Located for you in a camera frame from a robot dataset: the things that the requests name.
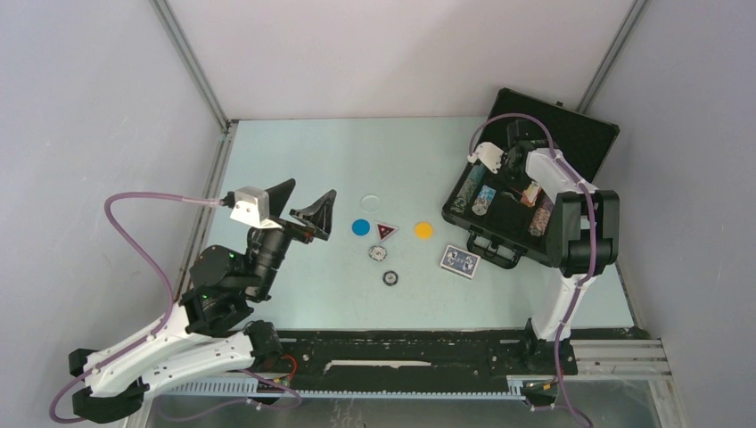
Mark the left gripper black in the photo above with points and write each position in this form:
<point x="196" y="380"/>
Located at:
<point x="318" y="217"/>

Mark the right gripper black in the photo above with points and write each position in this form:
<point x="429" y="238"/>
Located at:
<point x="506" y="156"/>

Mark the clear round dealer button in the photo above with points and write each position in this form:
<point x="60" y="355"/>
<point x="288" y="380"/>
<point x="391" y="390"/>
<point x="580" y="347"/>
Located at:
<point x="371" y="203"/>

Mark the red black triangle button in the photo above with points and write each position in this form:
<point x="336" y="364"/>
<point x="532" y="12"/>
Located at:
<point x="385" y="231"/>

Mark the blue playing card deck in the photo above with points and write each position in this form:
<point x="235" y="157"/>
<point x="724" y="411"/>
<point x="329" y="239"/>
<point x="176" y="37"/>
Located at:
<point x="460" y="262"/>

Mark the red playing card deck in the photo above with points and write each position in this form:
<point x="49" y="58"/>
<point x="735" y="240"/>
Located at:
<point x="530" y="194"/>

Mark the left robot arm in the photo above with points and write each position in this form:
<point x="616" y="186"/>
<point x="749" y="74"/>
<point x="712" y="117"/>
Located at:
<point x="208" y="329"/>

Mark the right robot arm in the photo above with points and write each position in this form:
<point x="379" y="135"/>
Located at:
<point x="582" y="236"/>

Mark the black poker set case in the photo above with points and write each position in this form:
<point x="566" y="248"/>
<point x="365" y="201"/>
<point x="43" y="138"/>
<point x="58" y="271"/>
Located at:
<point x="502" y="236"/>

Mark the green blue chip stack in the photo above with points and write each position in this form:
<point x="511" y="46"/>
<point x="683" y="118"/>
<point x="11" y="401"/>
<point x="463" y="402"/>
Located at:
<point x="465" y="193"/>

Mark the blue round button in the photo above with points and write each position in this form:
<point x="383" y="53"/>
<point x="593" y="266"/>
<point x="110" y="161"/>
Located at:
<point x="360" y="227"/>

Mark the light blue chip stack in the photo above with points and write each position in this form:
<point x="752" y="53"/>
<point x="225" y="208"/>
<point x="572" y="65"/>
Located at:
<point x="483" y="200"/>

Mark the purple orange chip stack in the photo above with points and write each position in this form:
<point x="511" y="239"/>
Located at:
<point x="542" y="215"/>

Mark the white grey poker chip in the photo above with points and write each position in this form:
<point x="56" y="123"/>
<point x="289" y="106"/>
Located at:
<point x="377" y="253"/>

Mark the black poker chip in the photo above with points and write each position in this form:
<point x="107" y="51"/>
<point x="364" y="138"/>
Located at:
<point x="390" y="278"/>

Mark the yellow round button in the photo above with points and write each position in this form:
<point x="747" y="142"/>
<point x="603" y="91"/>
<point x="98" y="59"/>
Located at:
<point x="423" y="230"/>

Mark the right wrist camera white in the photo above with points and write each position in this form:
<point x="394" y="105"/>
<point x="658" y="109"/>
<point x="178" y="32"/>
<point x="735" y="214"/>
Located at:
<point x="489" y="155"/>

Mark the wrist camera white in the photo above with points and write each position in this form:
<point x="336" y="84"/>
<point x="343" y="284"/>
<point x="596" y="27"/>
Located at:
<point x="489" y="155"/>
<point x="251" y="207"/>

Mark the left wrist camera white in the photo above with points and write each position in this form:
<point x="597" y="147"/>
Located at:
<point x="251" y="207"/>

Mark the right aluminium frame post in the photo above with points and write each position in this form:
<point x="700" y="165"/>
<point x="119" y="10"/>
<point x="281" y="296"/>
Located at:
<point x="612" y="55"/>

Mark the aluminium frame post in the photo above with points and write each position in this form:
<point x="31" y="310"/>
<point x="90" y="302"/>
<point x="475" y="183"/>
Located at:
<point x="187" y="56"/>
<point x="612" y="55"/>

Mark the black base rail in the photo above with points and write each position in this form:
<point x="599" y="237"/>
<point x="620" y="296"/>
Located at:
<point x="457" y="363"/>

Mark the left aluminium frame post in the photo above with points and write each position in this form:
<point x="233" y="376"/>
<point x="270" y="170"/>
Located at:
<point x="187" y="56"/>

